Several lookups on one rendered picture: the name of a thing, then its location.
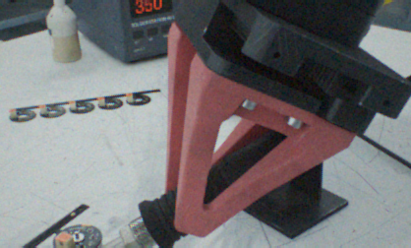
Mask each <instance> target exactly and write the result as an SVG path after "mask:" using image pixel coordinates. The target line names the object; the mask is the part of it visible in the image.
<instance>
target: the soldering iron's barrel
mask: <svg viewBox="0 0 411 248"><path fill-rule="evenodd" d="M119 234H120V236H119V237H117V238H115V239H114V240H112V241H111V242H108V243H107V244H104V245H103V246H102V247H100V248H152V246H155V245H156V242H154V240H153V238H152V236H151V235H150V233H149V231H148V229H147V226H146V225H145V222H144V221H143V217H142V216H140V217H136V219H133V220H132V221H130V223H128V224H126V225H124V226H123V227H121V228H120V229H119Z"/></svg>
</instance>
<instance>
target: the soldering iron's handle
mask: <svg viewBox="0 0 411 248"><path fill-rule="evenodd" d="M286 138H287V136H286V135H283V134H282V133H278V132H277V131H275V130H272V131H270V132H269V133H267V134H265V135H263V136H262V137H259V138H258V139H256V140H255V141H252V142H251V143H249V144H248V145H246V146H245V147H243V148H241V149H239V150H237V151H235V152H234V153H232V154H231V155H228V156H227V157H225V158H224V159H223V160H222V161H221V162H220V164H219V165H213V166H212V167H211V169H210V170H209V172H208V177H207V181H206V188H205V199H204V202H203V204H208V203H210V202H212V200H214V199H215V198H216V197H217V196H219V195H220V194H221V193H222V192H224V190H226V189H227V188H229V186H231V185H232V184H233V183H234V182H235V181H237V179H239V177H241V176H242V175H243V174H244V173H246V172H247V171H248V170H249V169H251V168H252V167H253V166H254V165H256V163H258V162H259V161H260V160H261V159H263V158H264V157H265V155H267V154H268V153H269V152H270V151H272V150H273V149H274V148H276V147H277V146H278V145H279V144H280V143H282V141H284V140H285V139H286ZM176 199H177V186H176V187H175V190H169V191H168V192H167V195H166V194H162V195H161V196H160V198H155V199H154V200H152V201H151V200H144V201H142V202H140V203H139V211H140V213H141V216H142V217H143V221H144V222H145V225H146V226H147V229H148V231H149V233H150V235H151V236H152V238H153V240H154V242H156V244H157V245H158V247H159V248H173V246H174V244H175V242H177V241H179V239H181V237H186V236H187V235H188V233H184V232H182V231H177V229H175V225H174V220H175V207H176Z"/></svg>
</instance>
